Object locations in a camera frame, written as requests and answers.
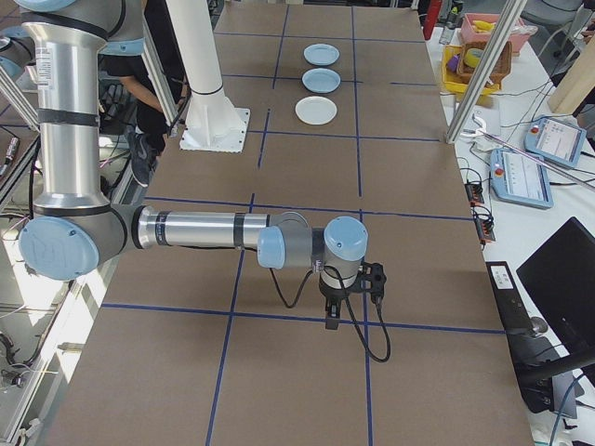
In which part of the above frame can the red cylinder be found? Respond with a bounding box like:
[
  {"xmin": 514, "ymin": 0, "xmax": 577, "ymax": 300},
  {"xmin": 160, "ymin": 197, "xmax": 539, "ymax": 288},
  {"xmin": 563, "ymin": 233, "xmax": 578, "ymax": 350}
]
[{"xmin": 423, "ymin": 0, "xmax": 443, "ymax": 43}]

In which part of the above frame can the light blue round plate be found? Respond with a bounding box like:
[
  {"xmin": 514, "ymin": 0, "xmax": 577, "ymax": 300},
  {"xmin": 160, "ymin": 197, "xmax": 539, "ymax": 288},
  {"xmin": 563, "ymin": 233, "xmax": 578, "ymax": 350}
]
[
  {"xmin": 303, "ymin": 43, "xmax": 342, "ymax": 67},
  {"xmin": 301, "ymin": 67, "xmax": 341, "ymax": 94}
]

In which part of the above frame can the grey office chair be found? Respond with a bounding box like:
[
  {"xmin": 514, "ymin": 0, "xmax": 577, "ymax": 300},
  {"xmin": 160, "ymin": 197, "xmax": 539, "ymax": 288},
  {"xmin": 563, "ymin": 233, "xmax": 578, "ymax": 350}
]
[{"xmin": 519, "ymin": 0, "xmax": 595, "ymax": 62}]

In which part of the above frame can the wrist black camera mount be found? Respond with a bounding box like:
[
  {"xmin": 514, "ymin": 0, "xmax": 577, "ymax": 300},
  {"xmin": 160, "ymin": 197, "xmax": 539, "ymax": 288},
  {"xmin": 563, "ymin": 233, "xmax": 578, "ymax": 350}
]
[{"xmin": 358, "ymin": 261, "xmax": 388, "ymax": 304}]

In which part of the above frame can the dark grey sneaker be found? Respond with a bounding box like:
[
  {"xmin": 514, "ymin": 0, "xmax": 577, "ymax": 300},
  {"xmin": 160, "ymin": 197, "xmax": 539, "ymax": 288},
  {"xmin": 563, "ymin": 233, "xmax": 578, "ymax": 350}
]
[{"xmin": 124, "ymin": 129, "xmax": 162, "ymax": 188}]

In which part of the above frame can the white round plate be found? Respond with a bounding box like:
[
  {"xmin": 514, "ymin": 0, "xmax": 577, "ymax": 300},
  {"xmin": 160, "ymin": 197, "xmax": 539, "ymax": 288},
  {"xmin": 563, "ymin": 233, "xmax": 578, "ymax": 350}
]
[{"xmin": 294, "ymin": 95, "xmax": 338, "ymax": 126}]

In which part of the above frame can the person in black clothes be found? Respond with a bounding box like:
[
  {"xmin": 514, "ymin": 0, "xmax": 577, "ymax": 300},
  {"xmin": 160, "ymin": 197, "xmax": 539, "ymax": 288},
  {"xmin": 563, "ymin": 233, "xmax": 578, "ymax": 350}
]
[{"xmin": 98, "ymin": 0, "xmax": 188, "ymax": 154}]

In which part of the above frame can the blue grey teach pendant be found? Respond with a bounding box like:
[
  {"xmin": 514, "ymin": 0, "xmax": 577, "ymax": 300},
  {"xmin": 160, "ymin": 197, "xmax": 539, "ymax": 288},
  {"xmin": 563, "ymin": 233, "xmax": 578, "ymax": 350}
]
[
  {"xmin": 523, "ymin": 116, "xmax": 588, "ymax": 170},
  {"xmin": 489, "ymin": 148, "xmax": 555, "ymax": 210}
]

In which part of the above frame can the blue cable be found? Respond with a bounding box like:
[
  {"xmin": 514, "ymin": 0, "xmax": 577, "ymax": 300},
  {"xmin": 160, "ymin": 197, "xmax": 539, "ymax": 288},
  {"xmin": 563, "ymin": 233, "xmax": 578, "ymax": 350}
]
[{"xmin": 549, "ymin": 374, "xmax": 586, "ymax": 446}]

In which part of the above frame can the yellow plastic bin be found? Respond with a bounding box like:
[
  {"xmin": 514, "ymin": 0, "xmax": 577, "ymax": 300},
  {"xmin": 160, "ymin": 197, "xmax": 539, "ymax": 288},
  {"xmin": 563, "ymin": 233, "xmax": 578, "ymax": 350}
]
[{"xmin": 441, "ymin": 44, "xmax": 502, "ymax": 97}]

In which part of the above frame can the long black cable loop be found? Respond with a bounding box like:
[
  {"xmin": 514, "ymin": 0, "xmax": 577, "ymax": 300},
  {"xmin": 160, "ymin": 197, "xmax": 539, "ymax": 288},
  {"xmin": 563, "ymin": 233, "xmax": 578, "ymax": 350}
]
[{"xmin": 324, "ymin": 265, "xmax": 392, "ymax": 364}]

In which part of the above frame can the light wooden plank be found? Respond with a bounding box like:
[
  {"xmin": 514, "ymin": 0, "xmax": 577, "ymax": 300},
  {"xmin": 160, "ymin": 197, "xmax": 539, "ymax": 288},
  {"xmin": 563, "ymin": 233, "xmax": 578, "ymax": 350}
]
[{"xmin": 549, "ymin": 25, "xmax": 595, "ymax": 116}]

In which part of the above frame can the pink plastic basket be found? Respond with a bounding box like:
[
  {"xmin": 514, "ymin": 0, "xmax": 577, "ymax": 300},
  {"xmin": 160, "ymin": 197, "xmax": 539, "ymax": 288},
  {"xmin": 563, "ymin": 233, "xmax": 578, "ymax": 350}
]
[{"xmin": 459, "ymin": 12, "xmax": 532, "ymax": 58}]

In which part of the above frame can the brown wicker basket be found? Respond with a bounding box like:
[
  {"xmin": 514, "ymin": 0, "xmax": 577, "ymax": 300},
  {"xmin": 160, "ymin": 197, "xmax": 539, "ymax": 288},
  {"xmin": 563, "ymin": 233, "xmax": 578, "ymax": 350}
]
[{"xmin": 456, "ymin": 40, "xmax": 513, "ymax": 90}]

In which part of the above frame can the short black cable loop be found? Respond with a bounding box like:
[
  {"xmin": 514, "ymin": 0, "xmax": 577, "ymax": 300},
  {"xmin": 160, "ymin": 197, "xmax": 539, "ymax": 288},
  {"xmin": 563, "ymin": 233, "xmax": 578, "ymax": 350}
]
[{"xmin": 268, "ymin": 265, "xmax": 313, "ymax": 309}]

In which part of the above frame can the aluminium extrusion post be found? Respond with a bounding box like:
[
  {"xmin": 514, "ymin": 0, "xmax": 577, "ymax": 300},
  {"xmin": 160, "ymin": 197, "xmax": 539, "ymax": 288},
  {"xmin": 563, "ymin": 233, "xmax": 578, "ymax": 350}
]
[{"xmin": 444, "ymin": 0, "xmax": 529, "ymax": 146}]

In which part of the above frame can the black box white label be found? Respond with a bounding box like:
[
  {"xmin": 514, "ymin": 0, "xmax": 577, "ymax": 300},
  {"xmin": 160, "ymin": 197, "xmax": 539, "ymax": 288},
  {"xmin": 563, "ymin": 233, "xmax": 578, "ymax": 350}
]
[{"xmin": 484, "ymin": 260, "xmax": 532, "ymax": 336}]

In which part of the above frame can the black flat monitor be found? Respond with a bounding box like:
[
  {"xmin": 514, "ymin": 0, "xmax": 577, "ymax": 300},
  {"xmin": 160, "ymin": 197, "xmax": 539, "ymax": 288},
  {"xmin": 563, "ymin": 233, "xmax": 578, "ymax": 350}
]
[{"xmin": 515, "ymin": 216, "xmax": 595, "ymax": 355}]

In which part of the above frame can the aluminium frame bar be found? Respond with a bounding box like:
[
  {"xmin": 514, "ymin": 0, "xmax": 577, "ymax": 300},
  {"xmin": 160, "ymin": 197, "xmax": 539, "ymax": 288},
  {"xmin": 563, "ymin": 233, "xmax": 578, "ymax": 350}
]
[{"xmin": 138, "ymin": 40, "xmax": 181, "ymax": 127}]

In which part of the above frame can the clear bottle black cap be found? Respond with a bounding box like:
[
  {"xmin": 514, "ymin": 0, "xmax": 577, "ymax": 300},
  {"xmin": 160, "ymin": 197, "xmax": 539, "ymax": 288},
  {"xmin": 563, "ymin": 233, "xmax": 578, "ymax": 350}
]
[{"xmin": 443, "ymin": 6, "xmax": 462, "ymax": 46}]

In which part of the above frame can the thin metal rod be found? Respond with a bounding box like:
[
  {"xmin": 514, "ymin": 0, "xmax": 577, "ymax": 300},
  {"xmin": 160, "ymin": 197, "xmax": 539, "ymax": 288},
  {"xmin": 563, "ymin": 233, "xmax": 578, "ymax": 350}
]
[{"xmin": 477, "ymin": 129, "xmax": 595, "ymax": 192}]

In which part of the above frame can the white pedestal column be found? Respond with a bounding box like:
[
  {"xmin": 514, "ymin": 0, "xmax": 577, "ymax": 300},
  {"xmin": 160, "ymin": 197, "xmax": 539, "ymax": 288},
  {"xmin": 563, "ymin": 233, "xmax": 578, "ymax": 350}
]
[{"xmin": 165, "ymin": 0, "xmax": 251, "ymax": 152}]

